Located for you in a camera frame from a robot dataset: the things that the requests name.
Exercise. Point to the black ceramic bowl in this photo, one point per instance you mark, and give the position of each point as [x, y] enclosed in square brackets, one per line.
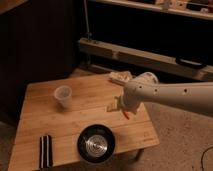
[96, 144]

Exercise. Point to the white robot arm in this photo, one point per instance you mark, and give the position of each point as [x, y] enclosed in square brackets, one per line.
[194, 97]

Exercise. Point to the wooden folding table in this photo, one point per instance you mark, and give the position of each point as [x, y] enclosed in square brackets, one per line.
[42, 114]

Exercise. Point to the crumpled snack wrapper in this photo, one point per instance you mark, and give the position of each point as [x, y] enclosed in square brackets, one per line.
[120, 78]

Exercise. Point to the long wooden beam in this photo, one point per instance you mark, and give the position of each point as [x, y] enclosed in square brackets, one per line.
[144, 59]

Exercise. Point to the translucent plastic cup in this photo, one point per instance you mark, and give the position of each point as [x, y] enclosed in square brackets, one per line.
[63, 95]

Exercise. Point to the vertical metal pole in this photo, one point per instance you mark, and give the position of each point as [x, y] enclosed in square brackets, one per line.
[88, 33]

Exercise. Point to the wooden shelf with items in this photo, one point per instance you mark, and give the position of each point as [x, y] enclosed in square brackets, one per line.
[164, 8]

